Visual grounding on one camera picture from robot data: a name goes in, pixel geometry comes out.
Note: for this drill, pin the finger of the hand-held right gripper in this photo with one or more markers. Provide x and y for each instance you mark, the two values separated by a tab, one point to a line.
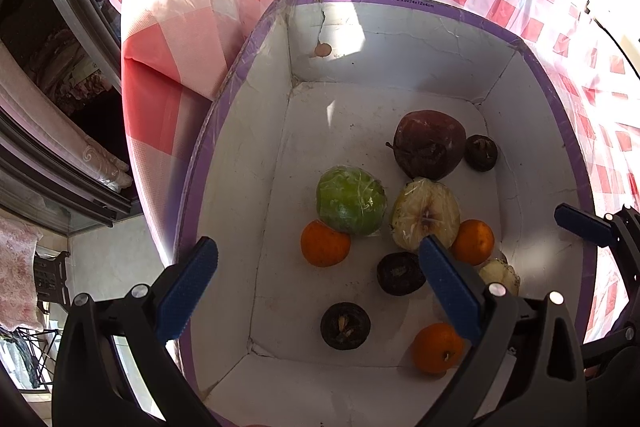
615	339
582	222

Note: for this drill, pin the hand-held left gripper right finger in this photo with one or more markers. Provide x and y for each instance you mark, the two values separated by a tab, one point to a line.
447	287

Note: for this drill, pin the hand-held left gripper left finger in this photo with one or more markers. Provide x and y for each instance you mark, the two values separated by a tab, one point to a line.
187	287

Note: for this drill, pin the small orange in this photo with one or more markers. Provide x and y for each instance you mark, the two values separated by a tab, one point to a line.
325	244
474	241
435	349

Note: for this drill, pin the yellow cut apple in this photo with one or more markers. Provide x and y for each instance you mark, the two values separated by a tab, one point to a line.
500	276
425	212

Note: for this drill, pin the green apple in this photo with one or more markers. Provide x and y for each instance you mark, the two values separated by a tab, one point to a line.
350	199

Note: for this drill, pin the white cardboard box purple rim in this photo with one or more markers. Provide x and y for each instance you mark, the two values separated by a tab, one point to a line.
280	187

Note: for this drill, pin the dark round fruit pale seeds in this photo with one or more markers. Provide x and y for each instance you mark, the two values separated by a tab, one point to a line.
345	326

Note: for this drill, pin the black metal rack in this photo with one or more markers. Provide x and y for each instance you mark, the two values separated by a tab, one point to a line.
50	279

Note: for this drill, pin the dark red apple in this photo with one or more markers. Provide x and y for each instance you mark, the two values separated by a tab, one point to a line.
427	142

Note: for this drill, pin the pink floral cloth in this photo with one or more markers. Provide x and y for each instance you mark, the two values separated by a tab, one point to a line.
17	272

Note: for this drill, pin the white lace curtain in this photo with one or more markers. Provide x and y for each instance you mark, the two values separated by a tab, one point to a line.
65	137

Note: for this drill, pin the pink checkered tablecloth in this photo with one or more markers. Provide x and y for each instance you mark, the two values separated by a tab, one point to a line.
170	42

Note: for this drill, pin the patterned dark curtain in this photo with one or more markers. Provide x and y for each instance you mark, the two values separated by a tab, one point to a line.
50	57

